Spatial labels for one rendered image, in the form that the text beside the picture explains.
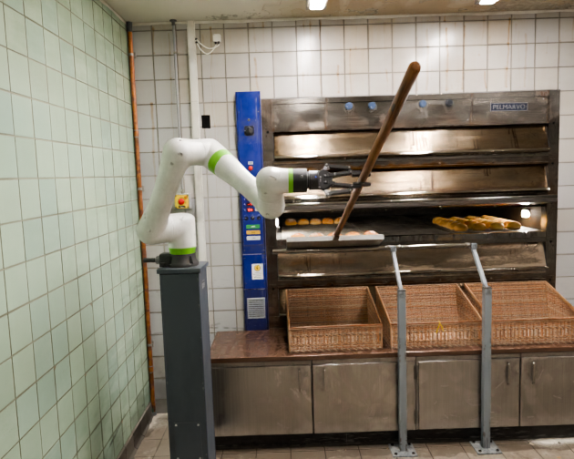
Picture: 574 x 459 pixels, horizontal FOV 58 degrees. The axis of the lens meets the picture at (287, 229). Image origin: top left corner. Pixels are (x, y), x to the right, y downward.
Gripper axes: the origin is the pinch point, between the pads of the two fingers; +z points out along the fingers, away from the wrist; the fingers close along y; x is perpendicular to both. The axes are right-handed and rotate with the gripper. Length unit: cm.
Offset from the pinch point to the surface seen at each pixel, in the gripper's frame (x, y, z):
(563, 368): -123, 75, 131
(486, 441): -131, 115, 85
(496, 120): -126, -82, 112
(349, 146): -130, -67, 15
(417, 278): -160, 16, 61
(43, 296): -20, 39, -125
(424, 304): -159, 34, 64
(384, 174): -139, -51, 39
